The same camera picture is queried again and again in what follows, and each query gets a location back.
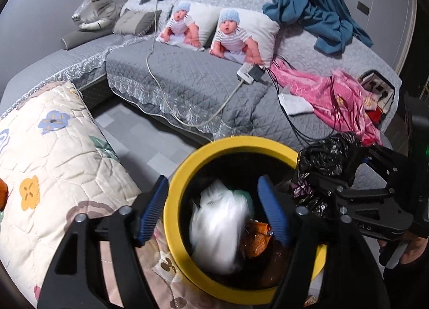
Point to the pink cloth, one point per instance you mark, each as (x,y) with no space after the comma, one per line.
(318,91)

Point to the white power strip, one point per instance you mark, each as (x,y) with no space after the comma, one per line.
(244,74)

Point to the baby print pillow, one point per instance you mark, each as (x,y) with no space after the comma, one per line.
(234,37)
(182,24)

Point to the yellow trash bin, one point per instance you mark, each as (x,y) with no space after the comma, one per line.
(174,215)

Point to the grey quilted sofa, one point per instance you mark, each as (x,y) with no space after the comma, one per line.
(194,88)

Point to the grey bolster pillow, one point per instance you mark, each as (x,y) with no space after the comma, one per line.
(83,38)

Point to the cartoon bear printed blanket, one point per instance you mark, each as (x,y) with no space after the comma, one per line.
(60,161)

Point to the black plastic bag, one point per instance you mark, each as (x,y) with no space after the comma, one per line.
(330,155)

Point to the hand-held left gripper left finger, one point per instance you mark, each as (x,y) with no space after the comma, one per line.
(152,210)

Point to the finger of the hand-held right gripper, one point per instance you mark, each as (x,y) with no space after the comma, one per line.
(375,212)
(395,168)

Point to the black frame storage bag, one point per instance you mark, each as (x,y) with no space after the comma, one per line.
(378,94)

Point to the orange snack wrapper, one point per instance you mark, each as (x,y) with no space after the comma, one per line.
(256,238)

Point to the dark wall switch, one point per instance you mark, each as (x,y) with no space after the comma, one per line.
(363,7)

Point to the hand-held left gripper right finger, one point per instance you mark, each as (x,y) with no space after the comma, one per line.
(273,208)

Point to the blue curtain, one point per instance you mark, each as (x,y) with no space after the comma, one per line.
(301,0)

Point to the grey square cushion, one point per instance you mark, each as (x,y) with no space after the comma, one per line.
(135,22)

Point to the tiger plush toy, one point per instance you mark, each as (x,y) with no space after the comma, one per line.
(99,11)

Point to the green white wrapper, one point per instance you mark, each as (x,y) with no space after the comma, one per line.
(218,225)

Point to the black power adapter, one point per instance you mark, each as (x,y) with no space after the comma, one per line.
(257,73)

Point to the orange fruit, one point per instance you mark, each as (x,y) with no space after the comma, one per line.
(2,195)

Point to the person's right hand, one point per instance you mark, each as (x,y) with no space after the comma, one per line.
(412,248)

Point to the white folded cloth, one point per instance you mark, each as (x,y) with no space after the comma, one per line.
(295,103)

